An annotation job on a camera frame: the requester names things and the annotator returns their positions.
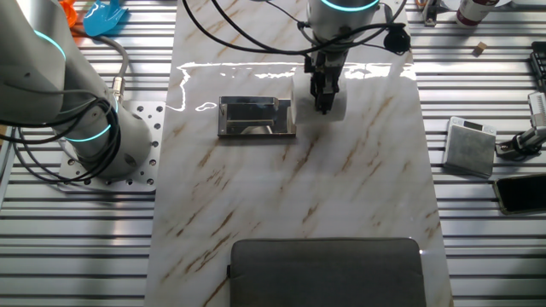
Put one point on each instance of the red and white can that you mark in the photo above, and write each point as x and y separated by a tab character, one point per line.
473	13

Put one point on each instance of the camera clamp stand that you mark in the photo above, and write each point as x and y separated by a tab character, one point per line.
522	143

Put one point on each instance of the grey fabric laptop sleeve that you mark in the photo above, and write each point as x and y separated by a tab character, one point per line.
328	273

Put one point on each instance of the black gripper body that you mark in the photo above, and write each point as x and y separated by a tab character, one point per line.
326	70

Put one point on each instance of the silver digital kitchen scale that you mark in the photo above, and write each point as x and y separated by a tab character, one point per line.
469	149

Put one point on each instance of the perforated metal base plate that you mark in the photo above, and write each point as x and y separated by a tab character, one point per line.
149	140

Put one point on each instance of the silver box camera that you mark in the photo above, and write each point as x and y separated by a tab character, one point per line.
538	108

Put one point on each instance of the black smartphone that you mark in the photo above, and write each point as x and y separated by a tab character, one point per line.
522	194

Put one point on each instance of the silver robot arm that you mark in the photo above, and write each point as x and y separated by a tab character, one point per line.
34	77

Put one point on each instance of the marble pattern mat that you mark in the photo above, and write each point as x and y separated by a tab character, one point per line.
277	192

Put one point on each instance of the chrome paper roll shelf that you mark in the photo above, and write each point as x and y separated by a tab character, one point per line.
256	117

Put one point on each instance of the blue toy shovel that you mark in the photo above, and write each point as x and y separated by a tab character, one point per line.
102	17

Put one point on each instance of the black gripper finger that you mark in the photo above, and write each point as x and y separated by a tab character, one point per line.
318	96
330	96

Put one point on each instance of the small wooden block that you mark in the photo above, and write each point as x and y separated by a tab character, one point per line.
479	48

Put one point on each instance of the white toilet paper roll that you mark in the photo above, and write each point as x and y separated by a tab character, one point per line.
305	108

